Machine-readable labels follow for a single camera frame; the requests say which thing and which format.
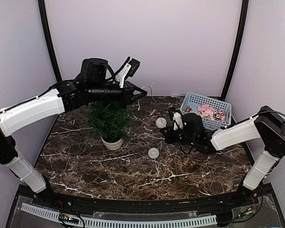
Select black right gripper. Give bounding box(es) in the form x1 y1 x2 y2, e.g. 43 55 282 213
161 125 197 147

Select white ball fairy light string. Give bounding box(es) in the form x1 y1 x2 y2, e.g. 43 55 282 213
137 82 179 171

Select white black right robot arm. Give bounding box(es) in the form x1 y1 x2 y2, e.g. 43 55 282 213
160 105 285 206

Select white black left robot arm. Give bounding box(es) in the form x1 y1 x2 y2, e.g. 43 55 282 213
0 57 147 207

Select small green christmas tree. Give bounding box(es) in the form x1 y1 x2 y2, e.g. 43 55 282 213
89 102 133 143

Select white tree pot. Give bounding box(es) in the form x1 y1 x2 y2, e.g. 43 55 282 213
101 137 124 151

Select red ornament tag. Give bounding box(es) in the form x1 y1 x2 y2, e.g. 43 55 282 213
184 106 192 113

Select pink bow ornaments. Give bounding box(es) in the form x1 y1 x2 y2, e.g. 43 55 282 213
195 104 227 124

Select blue plastic basket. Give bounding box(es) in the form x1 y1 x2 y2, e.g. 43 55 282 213
180 92 232 130

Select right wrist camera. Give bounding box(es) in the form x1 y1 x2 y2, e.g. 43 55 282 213
169 107 183 131

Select left black frame post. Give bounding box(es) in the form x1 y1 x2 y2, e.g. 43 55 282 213
37 0 68 102

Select black frame post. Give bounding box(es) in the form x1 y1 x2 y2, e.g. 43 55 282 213
37 0 68 102
220 0 249 101

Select black front rail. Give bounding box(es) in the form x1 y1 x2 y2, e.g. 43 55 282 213
25 191 262 215

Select perforated cable duct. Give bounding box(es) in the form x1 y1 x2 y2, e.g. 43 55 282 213
20 203 218 228

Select right black frame post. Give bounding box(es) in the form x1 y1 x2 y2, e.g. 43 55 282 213
220 0 249 101

